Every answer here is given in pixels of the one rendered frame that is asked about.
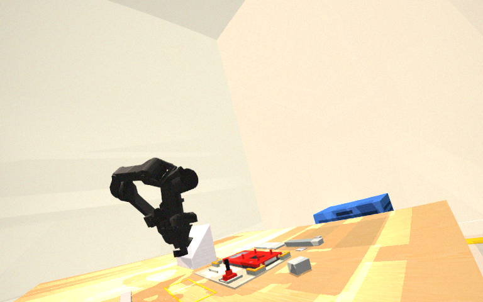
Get black wheel with white rim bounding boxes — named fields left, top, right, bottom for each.
left=173, top=247, right=188, bottom=257

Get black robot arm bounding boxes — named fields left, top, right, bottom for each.
left=109, top=157, right=198, bottom=245

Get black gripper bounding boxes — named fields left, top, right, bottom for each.
left=158, top=195, right=197, bottom=253

